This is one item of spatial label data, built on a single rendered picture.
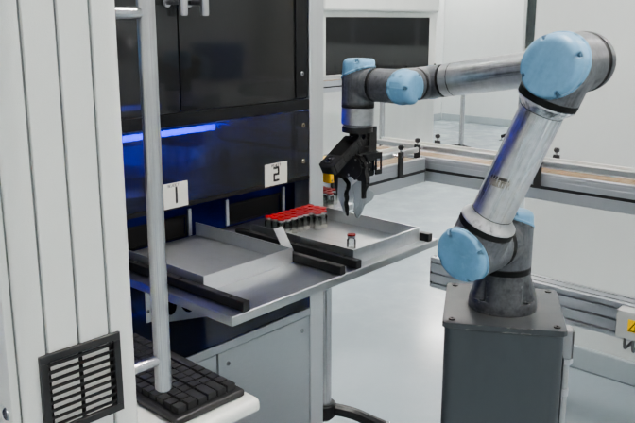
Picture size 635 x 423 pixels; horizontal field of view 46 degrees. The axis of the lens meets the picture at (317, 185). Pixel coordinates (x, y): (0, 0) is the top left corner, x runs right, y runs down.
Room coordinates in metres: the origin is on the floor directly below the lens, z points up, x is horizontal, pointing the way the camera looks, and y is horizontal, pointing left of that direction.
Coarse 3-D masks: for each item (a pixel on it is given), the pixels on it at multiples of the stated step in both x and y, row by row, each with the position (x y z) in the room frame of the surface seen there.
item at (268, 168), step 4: (268, 164) 1.95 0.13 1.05; (272, 164) 1.96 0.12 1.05; (276, 164) 1.98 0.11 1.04; (280, 164) 1.99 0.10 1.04; (284, 164) 2.00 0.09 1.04; (268, 168) 1.95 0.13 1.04; (272, 168) 1.96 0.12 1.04; (280, 168) 1.99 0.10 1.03; (284, 168) 2.00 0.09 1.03; (268, 172) 1.95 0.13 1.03; (272, 172) 1.96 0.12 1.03; (276, 172) 1.97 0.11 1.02; (280, 172) 1.99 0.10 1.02; (284, 172) 2.00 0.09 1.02; (268, 176) 1.95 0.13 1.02; (272, 176) 1.96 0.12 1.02; (276, 176) 1.97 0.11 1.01; (280, 176) 1.99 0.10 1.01; (284, 176) 2.00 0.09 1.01; (268, 180) 1.95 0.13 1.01; (272, 180) 1.96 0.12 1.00; (280, 180) 1.99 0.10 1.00; (284, 180) 2.00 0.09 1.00; (268, 184) 1.95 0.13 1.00; (272, 184) 1.96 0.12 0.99; (276, 184) 1.97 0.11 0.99
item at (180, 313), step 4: (148, 296) 1.66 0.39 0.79; (148, 300) 1.66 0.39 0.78; (148, 304) 1.66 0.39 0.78; (148, 308) 1.65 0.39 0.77; (180, 308) 1.58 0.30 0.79; (148, 312) 1.65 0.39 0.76; (176, 312) 1.59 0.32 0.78; (180, 312) 1.58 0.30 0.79; (184, 312) 1.57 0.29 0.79; (192, 312) 1.56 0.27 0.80; (148, 316) 1.65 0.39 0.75; (172, 316) 1.60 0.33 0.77; (176, 316) 1.59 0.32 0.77; (180, 316) 1.58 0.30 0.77; (184, 316) 1.57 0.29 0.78; (188, 316) 1.57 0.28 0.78; (192, 316) 1.56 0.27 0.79; (196, 316) 1.55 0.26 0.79; (200, 316) 1.54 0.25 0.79; (204, 316) 1.53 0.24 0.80; (148, 320) 1.65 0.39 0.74; (172, 320) 1.60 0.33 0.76; (176, 320) 1.60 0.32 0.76
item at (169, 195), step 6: (186, 180) 1.75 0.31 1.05; (168, 186) 1.71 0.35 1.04; (174, 186) 1.72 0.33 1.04; (180, 186) 1.74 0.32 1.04; (186, 186) 1.75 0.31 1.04; (168, 192) 1.71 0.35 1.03; (174, 192) 1.72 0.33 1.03; (180, 192) 1.74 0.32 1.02; (186, 192) 1.75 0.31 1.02; (168, 198) 1.71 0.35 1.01; (174, 198) 1.72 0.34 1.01; (180, 198) 1.74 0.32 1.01; (186, 198) 1.75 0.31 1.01; (168, 204) 1.71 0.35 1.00; (174, 204) 1.72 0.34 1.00; (180, 204) 1.74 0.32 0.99; (186, 204) 1.75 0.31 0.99
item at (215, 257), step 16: (176, 240) 1.82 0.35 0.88; (192, 240) 1.82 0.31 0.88; (208, 240) 1.82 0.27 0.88; (224, 240) 1.80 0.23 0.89; (240, 240) 1.76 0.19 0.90; (256, 240) 1.72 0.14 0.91; (144, 256) 1.59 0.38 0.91; (176, 256) 1.69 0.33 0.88; (192, 256) 1.69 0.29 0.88; (208, 256) 1.69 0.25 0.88; (224, 256) 1.69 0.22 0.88; (240, 256) 1.69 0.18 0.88; (256, 256) 1.69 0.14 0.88; (272, 256) 1.60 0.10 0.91; (288, 256) 1.64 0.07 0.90; (176, 272) 1.51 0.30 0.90; (192, 272) 1.48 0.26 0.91; (208, 272) 1.57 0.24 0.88; (224, 272) 1.49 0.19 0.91; (240, 272) 1.53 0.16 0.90; (256, 272) 1.56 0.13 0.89
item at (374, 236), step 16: (336, 224) 1.97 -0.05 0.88; (352, 224) 1.96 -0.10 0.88; (368, 224) 1.93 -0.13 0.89; (384, 224) 1.89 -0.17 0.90; (400, 224) 1.86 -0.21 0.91; (304, 240) 1.73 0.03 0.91; (320, 240) 1.82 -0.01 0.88; (336, 240) 1.82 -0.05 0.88; (368, 240) 1.82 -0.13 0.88; (384, 240) 1.71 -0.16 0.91; (400, 240) 1.76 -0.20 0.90; (416, 240) 1.81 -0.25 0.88; (352, 256) 1.63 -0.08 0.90; (368, 256) 1.67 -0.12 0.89
